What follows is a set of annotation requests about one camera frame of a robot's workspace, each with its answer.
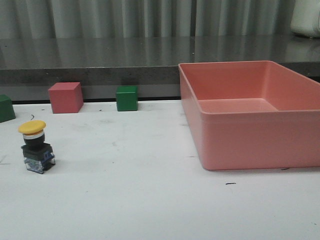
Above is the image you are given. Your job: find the yellow mushroom push button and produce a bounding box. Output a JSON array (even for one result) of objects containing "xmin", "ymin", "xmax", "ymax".
[{"xmin": 18, "ymin": 120, "xmax": 56, "ymax": 174}]

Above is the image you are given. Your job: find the green cube near bin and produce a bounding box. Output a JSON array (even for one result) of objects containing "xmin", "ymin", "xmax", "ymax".
[{"xmin": 116, "ymin": 85, "xmax": 138, "ymax": 112}]

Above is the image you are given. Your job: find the pink plastic bin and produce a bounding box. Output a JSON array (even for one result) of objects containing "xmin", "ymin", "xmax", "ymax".
[{"xmin": 178, "ymin": 60, "xmax": 320, "ymax": 170}]

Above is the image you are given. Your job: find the pink cube at back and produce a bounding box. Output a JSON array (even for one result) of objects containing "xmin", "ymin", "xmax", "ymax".
[{"xmin": 48, "ymin": 82, "xmax": 84, "ymax": 114}]

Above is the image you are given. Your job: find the grey stone counter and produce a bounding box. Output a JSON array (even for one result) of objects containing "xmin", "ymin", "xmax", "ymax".
[{"xmin": 0, "ymin": 34, "xmax": 320, "ymax": 103}]

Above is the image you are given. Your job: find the green cube far left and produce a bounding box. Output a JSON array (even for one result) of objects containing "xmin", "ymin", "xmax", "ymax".
[{"xmin": 0, "ymin": 94, "xmax": 16, "ymax": 123}]

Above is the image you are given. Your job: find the white pleated curtain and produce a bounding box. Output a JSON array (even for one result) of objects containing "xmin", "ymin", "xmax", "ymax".
[{"xmin": 0, "ymin": 0, "xmax": 295, "ymax": 39}]

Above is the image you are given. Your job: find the white appliance on counter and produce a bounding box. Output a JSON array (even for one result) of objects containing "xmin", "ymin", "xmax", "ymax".
[{"xmin": 290, "ymin": 0, "xmax": 320, "ymax": 38}]

